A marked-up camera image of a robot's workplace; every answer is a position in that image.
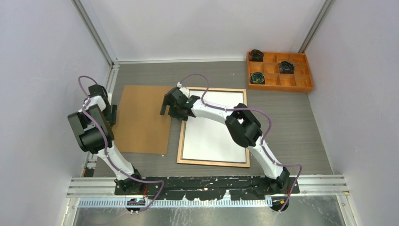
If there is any wooden picture frame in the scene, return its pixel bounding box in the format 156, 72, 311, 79
176, 87, 251, 169

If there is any brown backing board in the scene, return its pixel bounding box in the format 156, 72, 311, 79
112, 85, 172, 154

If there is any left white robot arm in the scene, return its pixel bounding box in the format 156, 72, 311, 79
67, 84, 144, 195

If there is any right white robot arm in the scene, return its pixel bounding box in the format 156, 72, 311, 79
160, 86, 290, 193

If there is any black tape roll back left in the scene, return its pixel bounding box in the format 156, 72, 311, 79
248, 49, 264, 62

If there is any black tape roll middle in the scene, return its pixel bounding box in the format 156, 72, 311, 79
279, 61, 295, 74

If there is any black green tape roll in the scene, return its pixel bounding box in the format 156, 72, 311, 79
249, 72, 265, 85

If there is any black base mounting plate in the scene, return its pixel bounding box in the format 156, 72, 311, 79
115, 176, 300, 201

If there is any orange compartment tray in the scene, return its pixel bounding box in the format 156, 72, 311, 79
246, 51, 314, 93

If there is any landscape photo print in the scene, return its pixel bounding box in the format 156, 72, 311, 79
182, 89, 247, 164

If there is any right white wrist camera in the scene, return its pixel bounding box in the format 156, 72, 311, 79
176, 82, 190, 97

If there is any aluminium front rail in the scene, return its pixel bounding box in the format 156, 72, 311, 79
67, 175, 349, 210

